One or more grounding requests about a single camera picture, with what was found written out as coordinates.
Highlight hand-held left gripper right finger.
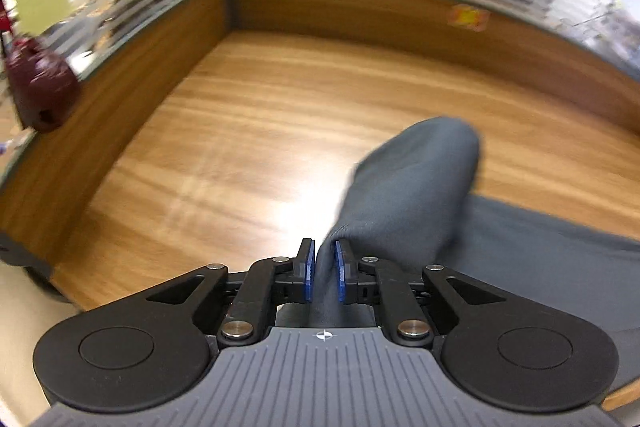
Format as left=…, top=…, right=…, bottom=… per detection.
left=334, top=239, right=507, bottom=348

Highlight dark red bag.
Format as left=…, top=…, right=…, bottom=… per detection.
left=5, top=34, right=83, bottom=133

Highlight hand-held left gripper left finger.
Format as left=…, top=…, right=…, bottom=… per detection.
left=145, top=238, right=317, bottom=348

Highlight orange red sticker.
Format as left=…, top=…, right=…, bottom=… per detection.
left=447, top=4, right=488, bottom=30

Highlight grey pants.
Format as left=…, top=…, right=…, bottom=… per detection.
left=305, top=116, right=640, bottom=380

